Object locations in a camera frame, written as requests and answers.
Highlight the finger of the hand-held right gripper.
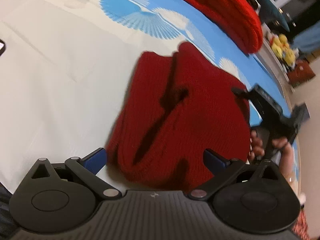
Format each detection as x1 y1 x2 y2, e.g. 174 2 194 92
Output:
231 87 253 99

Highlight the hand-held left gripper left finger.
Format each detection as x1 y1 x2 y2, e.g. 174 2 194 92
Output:
25 148 123 201

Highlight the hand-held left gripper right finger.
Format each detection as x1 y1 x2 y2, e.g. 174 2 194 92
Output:
187 149 286 201

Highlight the dark red knit sweater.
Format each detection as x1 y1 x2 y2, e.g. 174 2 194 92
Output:
105 42 252 191

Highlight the person's right forearm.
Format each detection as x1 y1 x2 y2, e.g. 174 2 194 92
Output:
276 144 301 182

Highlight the person's right hand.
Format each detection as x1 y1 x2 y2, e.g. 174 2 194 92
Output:
249 129 293 167

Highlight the white window sill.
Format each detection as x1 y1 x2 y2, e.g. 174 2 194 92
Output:
254 36 295 93

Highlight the dark red cushion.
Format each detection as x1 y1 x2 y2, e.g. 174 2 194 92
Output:
287 59 316 86

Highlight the yellow plush toy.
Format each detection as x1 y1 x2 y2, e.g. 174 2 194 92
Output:
271 34 289 55
281 48 297 68

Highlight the bright red folded blanket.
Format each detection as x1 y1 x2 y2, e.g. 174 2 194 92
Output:
181 0 263 54

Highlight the blue hanging garment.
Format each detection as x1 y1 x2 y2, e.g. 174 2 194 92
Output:
292 21 320 53

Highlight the blue and white bed sheet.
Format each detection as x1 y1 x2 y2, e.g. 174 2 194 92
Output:
0 0 302 195

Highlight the teal plush shark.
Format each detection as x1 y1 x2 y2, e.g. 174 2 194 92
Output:
255 0 290 32

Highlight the person's left leg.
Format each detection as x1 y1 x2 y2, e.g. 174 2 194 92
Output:
0 182 16 240

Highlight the red patterned cloth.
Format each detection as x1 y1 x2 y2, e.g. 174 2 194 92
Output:
291 210 312 240

